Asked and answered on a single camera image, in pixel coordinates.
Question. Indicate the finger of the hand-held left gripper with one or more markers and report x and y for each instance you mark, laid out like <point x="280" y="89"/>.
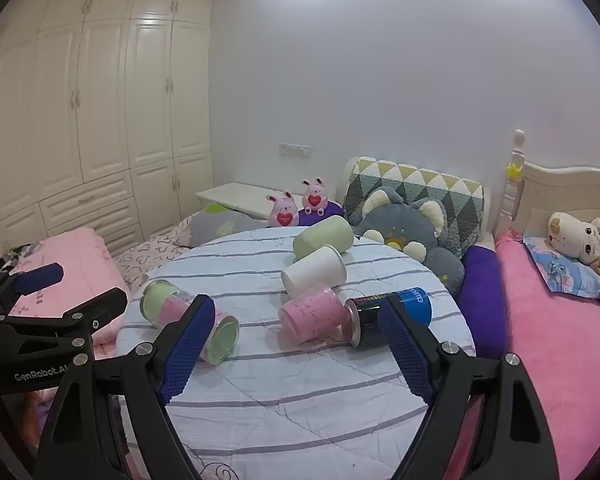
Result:
<point x="40" y="277"/>
<point x="100" y="307"/>

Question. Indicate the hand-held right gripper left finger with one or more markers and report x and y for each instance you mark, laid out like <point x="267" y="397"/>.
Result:
<point x="186" y="355"/>

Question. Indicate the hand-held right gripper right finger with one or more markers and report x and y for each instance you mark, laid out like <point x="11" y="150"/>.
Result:
<point x="407" y="355"/>

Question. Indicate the blue and black cup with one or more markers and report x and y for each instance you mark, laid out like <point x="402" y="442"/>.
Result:
<point x="416" y="305"/>

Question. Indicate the green and pink cup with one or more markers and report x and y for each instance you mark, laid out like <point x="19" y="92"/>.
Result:
<point x="161" y="305"/>

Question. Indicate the white cup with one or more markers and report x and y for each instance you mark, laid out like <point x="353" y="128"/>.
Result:
<point x="310" y="272"/>

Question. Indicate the pale green cup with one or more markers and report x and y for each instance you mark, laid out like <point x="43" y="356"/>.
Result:
<point x="325" y="236"/>

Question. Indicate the black and white cloth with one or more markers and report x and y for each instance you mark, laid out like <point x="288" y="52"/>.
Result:
<point x="10" y="257"/>

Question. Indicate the pink printed quilt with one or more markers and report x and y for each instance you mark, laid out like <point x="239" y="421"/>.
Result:
<point x="85" y="260"/>

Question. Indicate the heart print pillow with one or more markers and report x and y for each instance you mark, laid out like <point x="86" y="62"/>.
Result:
<point x="150" y="255"/>

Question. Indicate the purple cushion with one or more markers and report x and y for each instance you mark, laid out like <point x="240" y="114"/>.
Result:
<point x="480" y="285"/>

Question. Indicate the striped white quilt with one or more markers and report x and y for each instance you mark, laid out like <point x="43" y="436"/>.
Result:
<point x="280" y="395"/>

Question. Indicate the grey cat plush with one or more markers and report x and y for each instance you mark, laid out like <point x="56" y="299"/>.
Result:
<point x="405" y="225"/>

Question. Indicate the grey flower pillow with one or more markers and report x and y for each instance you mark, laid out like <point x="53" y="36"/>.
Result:
<point x="220" y="227"/>

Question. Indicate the pink fleece blanket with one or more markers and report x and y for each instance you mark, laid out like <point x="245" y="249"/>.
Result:
<point x="555" y="360"/>

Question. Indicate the triangle pattern cushion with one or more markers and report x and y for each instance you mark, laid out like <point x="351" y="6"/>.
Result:
<point x="455" y="200"/>

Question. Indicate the purple pillow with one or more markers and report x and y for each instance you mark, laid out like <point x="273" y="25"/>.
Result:
<point x="332" y="208"/>

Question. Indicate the white nightstand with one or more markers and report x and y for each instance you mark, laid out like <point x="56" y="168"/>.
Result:
<point x="235" y="192"/>

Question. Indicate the pink bunny plush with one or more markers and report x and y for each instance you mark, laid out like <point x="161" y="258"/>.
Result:
<point x="315" y="195"/>
<point x="283" y="210"/>

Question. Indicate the blue printed pillow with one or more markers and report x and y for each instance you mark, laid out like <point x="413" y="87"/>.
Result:
<point x="565" y="275"/>

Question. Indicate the white wardrobe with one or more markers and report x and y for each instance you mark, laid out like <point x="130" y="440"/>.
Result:
<point x="100" y="100"/>

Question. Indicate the cream dog plush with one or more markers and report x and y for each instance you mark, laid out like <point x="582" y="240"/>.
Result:
<point x="580" y="240"/>

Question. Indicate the cream bed headboard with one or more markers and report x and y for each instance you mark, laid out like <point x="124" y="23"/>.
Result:
<point x="545" y="185"/>

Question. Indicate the wall socket panel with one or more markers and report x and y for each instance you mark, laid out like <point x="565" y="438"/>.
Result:
<point x="295" y="150"/>

